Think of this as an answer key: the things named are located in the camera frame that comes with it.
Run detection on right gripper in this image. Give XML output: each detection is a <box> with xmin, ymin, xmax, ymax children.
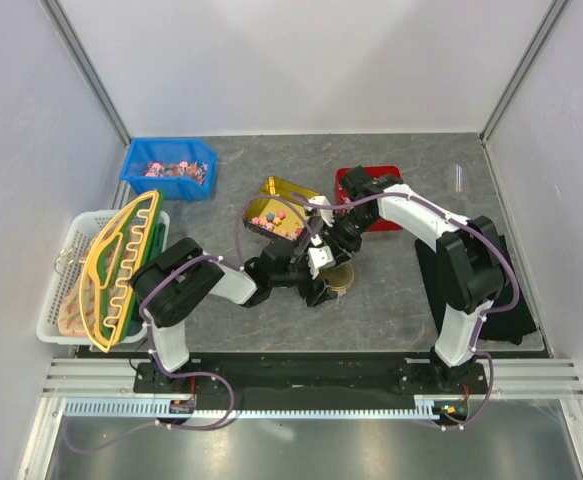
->
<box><xmin>318</xmin><ymin>208</ymin><xmax>377</xmax><ymax>268</ymax></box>

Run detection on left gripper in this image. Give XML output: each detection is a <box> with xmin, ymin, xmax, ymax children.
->
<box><xmin>270</xmin><ymin>257</ymin><xmax>336</xmax><ymax>307</ymax></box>

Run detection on round wooden jar lid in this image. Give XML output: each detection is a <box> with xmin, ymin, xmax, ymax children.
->
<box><xmin>319</xmin><ymin>263</ymin><xmax>355</xmax><ymax>294</ymax></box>

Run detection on gold tin of star candies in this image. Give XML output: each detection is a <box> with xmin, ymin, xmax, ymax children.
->
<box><xmin>242</xmin><ymin>176</ymin><xmax>319</xmax><ymax>242</ymax></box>

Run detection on blue plastic bin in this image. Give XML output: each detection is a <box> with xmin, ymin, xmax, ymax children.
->
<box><xmin>119</xmin><ymin>137</ymin><xmax>218</xmax><ymax>203</ymax></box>

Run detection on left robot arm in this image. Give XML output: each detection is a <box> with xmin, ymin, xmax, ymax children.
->
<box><xmin>130</xmin><ymin>237</ymin><xmax>338</xmax><ymax>393</ymax></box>

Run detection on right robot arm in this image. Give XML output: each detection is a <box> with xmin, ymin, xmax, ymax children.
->
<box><xmin>306</xmin><ymin>167</ymin><xmax>520</xmax><ymax>394</ymax></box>

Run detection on red tray of lollipops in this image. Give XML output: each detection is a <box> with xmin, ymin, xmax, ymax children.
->
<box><xmin>335</xmin><ymin>165</ymin><xmax>402</xmax><ymax>232</ymax></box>

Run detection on black cloth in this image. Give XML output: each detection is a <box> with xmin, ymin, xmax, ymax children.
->
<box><xmin>415</xmin><ymin>240</ymin><xmax>537</xmax><ymax>345</ymax></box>

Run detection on white plastic basket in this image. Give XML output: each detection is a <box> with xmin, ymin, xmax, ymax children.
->
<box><xmin>36</xmin><ymin>210</ymin><xmax>170</xmax><ymax>346</ymax></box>

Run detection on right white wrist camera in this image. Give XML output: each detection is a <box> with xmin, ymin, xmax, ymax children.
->
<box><xmin>304</xmin><ymin>195</ymin><xmax>334</xmax><ymax>227</ymax></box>

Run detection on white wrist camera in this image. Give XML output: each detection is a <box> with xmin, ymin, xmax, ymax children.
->
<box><xmin>304</xmin><ymin>195</ymin><xmax>334</xmax><ymax>227</ymax></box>
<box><xmin>307</xmin><ymin>235</ymin><xmax>335</xmax><ymax>279</ymax></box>

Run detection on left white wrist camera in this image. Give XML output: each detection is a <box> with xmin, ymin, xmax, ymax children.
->
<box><xmin>307</xmin><ymin>235</ymin><xmax>335</xmax><ymax>279</ymax></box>

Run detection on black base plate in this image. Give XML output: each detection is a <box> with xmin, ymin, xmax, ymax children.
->
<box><xmin>133</xmin><ymin>352</ymin><xmax>488</xmax><ymax>409</ymax></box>

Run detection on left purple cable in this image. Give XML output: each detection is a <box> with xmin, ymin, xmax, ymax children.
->
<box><xmin>138</xmin><ymin>196</ymin><xmax>322</xmax><ymax>374</ymax></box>

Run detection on slotted cable duct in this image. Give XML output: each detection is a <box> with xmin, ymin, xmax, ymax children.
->
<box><xmin>64</xmin><ymin>397</ymin><xmax>439</xmax><ymax>420</ymax></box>

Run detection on yellow green wire hanger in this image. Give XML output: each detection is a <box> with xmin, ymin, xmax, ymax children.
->
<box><xmin>75</xmin><ymin>190</ymin><xmax>163</xmax><ymax>353</ymax></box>

